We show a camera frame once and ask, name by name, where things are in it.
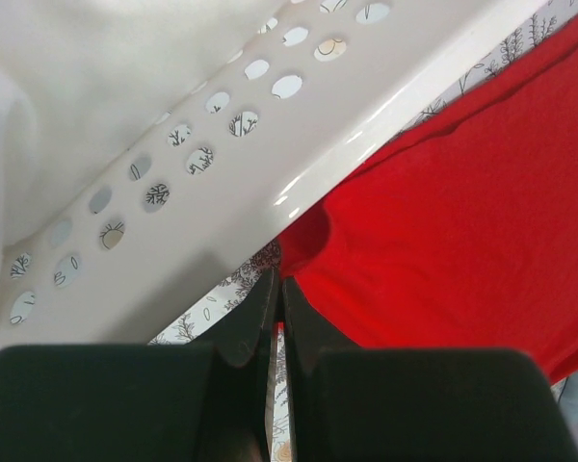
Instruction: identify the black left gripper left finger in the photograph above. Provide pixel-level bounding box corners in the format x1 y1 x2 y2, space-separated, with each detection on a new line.
0 270 276 461

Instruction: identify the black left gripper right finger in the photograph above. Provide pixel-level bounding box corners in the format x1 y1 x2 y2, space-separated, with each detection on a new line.
282 278 578 461

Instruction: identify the red t shirt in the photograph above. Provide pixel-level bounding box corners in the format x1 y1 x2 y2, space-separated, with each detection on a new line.
275 4 578 386

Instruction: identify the floral patterned table cloth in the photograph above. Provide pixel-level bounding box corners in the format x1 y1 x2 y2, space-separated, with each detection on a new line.
146 0 578 462

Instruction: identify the white plastic laundry basket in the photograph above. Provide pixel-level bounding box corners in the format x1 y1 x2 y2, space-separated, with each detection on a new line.
0 1 539 349

